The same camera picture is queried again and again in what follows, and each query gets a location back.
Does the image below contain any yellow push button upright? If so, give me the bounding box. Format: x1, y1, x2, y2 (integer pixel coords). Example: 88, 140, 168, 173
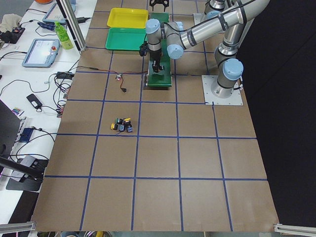
123, 118, 133, 133

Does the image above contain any black monitor stand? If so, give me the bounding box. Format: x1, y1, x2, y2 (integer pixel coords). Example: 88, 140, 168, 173
0, 102, 48, 192

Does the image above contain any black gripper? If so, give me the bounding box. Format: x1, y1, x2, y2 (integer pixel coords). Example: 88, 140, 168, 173
150, 50, 164, 73
149, 0, 169, 12

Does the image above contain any aluminium frame post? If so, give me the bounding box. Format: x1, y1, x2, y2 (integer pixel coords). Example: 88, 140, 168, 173
56, 0, 86, 52

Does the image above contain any green tea bottle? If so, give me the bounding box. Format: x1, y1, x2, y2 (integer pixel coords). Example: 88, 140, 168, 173
54, 22, 74, 50

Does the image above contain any green conveyor belt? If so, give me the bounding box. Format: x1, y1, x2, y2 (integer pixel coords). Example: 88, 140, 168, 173
144, 12, 172, 87

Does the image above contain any green plastic tray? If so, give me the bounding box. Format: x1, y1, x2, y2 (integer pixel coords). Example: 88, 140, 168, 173
105, 28, 146, 51

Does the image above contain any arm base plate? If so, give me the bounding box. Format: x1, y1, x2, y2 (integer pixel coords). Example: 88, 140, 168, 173
201, 75, 243, 106
193, 13, 206, 25

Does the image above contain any teach pendant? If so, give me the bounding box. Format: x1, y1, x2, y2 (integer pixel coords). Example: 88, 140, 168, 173
42, 3, 66, 25
22, 39, 60, 68

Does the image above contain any black power adapter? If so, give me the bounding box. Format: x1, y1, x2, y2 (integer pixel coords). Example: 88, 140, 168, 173
56, 72, 74, 80

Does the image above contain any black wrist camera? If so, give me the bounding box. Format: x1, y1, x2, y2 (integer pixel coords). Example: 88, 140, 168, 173
139, 41, 149, 57

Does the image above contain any far teach pendant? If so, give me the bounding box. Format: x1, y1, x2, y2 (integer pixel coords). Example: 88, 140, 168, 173
42, 3, 66, 25

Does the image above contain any near teach pendant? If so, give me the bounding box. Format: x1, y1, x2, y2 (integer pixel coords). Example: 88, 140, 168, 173
22, 39, 60, 68

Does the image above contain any yellow plastic tray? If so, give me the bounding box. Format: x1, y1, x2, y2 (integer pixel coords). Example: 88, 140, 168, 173
107, 8, 149, 29

